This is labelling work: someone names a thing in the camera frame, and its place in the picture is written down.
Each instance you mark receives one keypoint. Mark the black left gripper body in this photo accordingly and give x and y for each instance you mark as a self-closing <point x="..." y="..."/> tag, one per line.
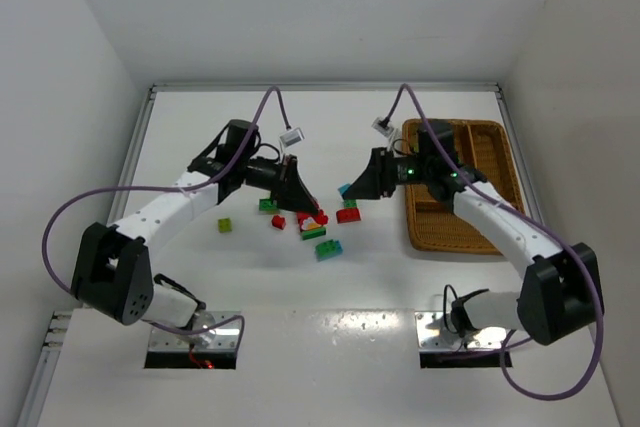
<point x="286" y="179"/>

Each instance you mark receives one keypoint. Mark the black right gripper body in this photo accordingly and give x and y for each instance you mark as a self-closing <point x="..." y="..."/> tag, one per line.
<point x="382" y="173"/>

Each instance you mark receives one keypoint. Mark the small blue lego brick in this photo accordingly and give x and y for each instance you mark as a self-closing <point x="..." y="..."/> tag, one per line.
<point x="343" y="189"/>

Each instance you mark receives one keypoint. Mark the green square lego brick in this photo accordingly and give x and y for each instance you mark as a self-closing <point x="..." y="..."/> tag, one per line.
<point x="350" y="203"/>

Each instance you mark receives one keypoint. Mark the red curved lego brick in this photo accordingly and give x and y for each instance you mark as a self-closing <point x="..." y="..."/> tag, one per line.
<point x="348" y="215"/>

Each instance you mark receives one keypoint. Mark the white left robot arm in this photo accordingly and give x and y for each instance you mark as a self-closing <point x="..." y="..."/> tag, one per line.
<point x="113" y="272"/>

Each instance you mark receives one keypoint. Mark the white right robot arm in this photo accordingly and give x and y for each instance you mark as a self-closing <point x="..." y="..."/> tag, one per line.
<point x="560" y="290"/>

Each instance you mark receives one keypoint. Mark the green long lego brick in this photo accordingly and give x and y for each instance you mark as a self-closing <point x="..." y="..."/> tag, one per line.
<point x="267" y="205"/>

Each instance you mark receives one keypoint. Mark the small red lego brick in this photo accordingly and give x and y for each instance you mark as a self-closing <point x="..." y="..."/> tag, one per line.
<point x="278" y="222"/>

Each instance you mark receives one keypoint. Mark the red flower picture lego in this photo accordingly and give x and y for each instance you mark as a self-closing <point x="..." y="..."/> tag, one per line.
<point x="309" y="222"/>

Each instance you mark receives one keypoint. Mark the green flat lego base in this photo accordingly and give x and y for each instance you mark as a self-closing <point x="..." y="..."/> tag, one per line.
<point x="313" y="233"/>

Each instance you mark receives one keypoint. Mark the green and blue lego stack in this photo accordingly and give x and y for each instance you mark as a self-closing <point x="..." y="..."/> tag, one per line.
<point x="328" y="249"/>

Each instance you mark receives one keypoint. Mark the lime square lego brick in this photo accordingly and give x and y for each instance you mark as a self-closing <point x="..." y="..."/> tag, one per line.
<point x="224" y="225"/>

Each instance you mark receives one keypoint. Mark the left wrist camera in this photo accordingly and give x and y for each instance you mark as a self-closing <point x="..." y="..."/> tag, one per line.
<point x="291" y="137"/>

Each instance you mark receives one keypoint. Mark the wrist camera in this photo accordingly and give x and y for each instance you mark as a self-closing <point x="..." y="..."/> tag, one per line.
<point x="291" y="137"/>
<point x="384" y="126"/>

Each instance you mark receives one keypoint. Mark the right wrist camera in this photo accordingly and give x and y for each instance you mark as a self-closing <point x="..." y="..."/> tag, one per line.
<point x="384" y="126"/>

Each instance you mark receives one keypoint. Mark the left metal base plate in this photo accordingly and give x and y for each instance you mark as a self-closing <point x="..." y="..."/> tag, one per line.
<point x="212" y="332"/>

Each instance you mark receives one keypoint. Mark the metal base plate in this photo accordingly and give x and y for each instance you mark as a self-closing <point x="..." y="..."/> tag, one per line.
<point x="212" y="332"/>
<point x="436" y="336"/>

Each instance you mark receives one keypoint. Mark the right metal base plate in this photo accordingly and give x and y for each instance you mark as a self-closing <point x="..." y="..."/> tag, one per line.
<point x="436" y="336"/>

